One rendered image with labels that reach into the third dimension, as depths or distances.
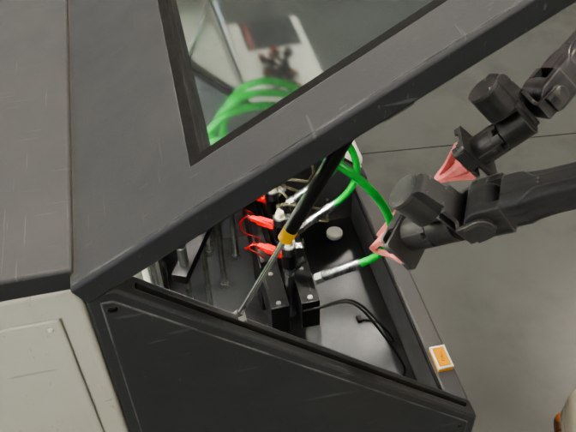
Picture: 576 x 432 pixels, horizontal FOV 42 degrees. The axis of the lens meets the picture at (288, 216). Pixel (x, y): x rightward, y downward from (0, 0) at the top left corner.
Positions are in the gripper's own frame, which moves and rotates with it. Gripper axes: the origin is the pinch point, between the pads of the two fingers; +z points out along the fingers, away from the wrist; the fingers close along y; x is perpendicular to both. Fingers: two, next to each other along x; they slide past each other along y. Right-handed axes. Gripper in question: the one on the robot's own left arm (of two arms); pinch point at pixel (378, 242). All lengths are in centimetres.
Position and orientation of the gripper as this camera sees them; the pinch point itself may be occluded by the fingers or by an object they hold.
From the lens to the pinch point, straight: 127.7
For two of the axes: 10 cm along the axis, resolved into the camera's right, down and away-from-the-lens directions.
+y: -4.7, 7.5, -4.6
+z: -5.2, 1.9, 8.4
